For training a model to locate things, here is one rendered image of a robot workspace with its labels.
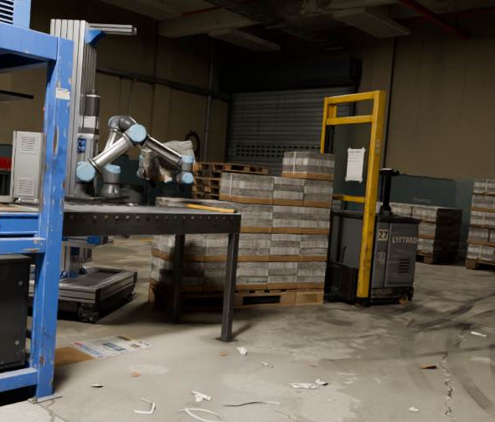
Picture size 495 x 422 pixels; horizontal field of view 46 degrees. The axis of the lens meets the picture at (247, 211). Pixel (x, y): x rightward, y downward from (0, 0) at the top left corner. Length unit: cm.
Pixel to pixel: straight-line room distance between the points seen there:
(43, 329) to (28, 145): 197
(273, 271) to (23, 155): 209
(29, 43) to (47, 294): 104
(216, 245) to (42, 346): 209
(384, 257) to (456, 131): 579
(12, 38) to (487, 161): 892
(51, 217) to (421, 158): 901
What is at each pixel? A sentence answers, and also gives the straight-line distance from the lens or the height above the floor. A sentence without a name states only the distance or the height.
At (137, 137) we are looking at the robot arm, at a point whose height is 124.
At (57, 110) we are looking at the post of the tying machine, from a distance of 264.
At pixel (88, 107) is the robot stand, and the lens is 439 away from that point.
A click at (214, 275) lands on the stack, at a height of 27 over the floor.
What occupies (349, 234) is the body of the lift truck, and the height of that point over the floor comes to 60.
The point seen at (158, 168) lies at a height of 105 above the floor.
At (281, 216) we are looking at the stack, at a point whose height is 74.
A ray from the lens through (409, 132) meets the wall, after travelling 1119.
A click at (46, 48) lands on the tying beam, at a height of 149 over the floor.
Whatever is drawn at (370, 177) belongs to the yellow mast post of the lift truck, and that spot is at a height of 112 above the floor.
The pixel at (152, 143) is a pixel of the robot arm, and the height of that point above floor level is 121.
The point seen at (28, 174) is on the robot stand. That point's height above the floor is 93.
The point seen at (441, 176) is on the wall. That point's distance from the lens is 1085.
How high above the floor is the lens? 102
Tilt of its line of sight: 3 degrees down
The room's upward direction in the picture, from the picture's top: 4 degrees clockwise
